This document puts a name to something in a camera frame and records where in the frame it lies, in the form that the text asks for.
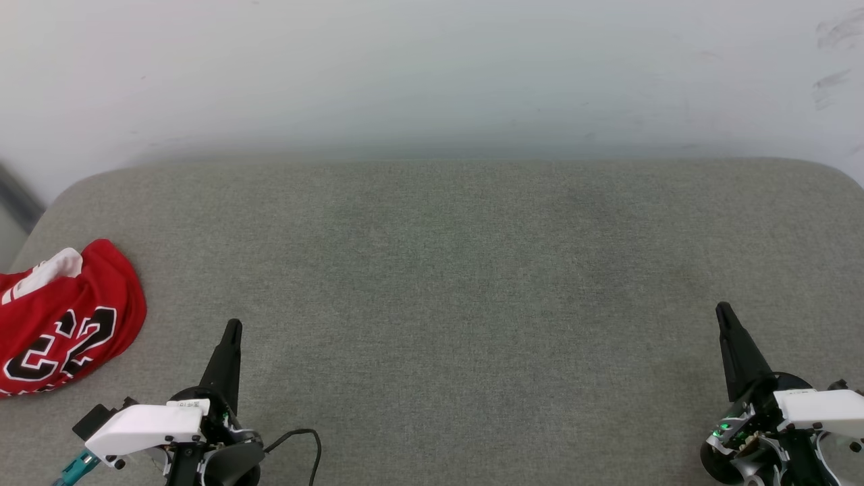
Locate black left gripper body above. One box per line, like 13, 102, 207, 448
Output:
169, 386, 264, 450

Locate teal camera cable connector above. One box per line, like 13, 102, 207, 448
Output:
53, 449, 102, 486

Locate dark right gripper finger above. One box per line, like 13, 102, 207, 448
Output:
715, 301, 777, 404

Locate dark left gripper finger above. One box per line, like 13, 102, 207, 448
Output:
199, 319, 244, 414

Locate thin black cable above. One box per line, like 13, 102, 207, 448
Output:
263, 429, 323, 486

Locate grey fabric sofa cushion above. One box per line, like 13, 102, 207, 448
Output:
0, 157, 864, 486

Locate red basketball jersey white sleeves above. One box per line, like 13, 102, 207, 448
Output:
0, 238, 148, 399

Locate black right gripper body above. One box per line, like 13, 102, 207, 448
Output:
705, 371, 817, 454

